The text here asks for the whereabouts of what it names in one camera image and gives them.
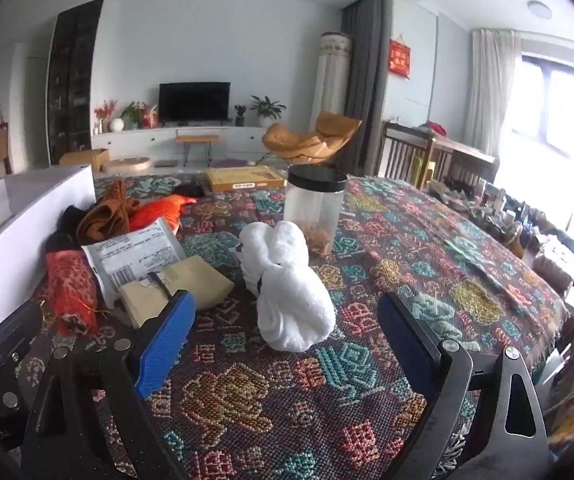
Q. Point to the orange lounge chair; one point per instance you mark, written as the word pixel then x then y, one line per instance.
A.
pixel 317 135

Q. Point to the small dark potted plant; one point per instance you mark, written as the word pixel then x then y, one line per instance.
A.
pixel 239 115

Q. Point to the red patterned cloth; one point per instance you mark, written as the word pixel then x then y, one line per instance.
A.
pixel 69 285

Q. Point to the black flat television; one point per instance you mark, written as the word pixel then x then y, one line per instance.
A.
pixel 194 102

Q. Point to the large green potted plant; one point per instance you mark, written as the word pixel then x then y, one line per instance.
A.
pixel 267 107

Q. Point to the orange fish plush toy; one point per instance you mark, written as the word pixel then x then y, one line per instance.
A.
pixel 157 212

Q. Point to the grey curtain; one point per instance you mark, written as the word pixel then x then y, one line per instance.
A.
pixel 364 60

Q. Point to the small black cloth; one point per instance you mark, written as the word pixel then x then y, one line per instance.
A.
pixel 192 190

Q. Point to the brown knitted scarf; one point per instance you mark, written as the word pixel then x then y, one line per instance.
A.
pixel 107 215

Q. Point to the dark wooden slatted chair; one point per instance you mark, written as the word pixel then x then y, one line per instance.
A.
pixel 407 152

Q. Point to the tall black display cabinet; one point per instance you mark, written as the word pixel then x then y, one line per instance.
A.
pixel 72 85

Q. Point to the white round vase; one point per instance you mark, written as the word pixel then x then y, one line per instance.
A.
pixel 116 124

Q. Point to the beige package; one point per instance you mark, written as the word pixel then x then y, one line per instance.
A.
pixel 194 280

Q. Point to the clear jar with black lid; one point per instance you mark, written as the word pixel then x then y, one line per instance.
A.
pixel 317 205

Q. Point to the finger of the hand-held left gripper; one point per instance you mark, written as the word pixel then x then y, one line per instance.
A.
pixel 9 330

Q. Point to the brown cardboard box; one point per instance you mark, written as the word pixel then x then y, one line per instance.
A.
pixel 84 159

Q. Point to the red flower bouquet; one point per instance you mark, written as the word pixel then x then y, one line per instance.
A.
pixel 103 110

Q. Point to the white sheer curtain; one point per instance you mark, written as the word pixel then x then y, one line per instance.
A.
pixel 492 90

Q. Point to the green leafy plant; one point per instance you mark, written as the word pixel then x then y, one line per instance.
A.
pixel 132 110

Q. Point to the round ceiling light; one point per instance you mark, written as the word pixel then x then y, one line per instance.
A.
pixel 540 8

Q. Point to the black soft hat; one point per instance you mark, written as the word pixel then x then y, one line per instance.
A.
pixel 69 217

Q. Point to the red cloth item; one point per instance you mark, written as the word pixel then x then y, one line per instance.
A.
pixel 437 128

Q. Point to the round wooden tray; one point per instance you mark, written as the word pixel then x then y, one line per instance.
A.
pixel 127 164

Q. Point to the dark framed window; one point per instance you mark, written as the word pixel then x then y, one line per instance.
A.
pixel 547 110

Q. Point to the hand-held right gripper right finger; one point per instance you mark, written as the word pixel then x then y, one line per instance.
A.
pixel 407 345

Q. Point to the red festive decoration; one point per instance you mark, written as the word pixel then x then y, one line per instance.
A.
pixel 148 117

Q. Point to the colourful woven patterned blanket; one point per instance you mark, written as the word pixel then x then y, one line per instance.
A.
pixel 287 400

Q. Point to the standing air conditioner with cover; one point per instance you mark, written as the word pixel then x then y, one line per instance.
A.
pixel 332 75

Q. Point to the white labelled plastic packet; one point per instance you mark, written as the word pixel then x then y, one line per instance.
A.
pixel 127 257

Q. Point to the row of cluttered small ornaments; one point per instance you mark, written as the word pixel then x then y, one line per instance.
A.
pixel 512 225

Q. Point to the wooden stool with metal legs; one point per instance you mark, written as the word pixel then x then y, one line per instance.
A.
pixel 197 138

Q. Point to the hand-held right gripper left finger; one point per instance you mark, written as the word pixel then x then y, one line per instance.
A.
pixel 164 345

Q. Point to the white television cabinet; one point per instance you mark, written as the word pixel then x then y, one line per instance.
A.
pixel 132 142

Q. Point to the flat yellow cardboard box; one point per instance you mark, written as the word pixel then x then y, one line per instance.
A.
pixel 244 178

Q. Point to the white towel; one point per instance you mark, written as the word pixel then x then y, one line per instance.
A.
pixel 287 285

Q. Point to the red wall hanging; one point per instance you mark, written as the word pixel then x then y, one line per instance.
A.
pixel 399 57

